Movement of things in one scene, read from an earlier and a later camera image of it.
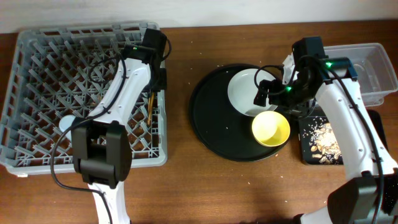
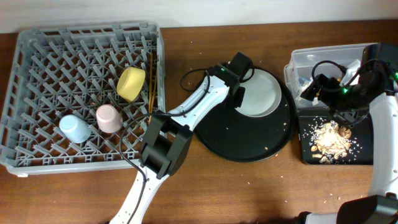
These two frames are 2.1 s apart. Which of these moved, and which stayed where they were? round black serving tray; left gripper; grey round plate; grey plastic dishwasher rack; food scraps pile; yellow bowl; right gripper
Moved: yellow bowl; left gripper; right gripper
Stayed: food scraps pile; grey round plate; grey plastic dishwasher rack; round black serving tray
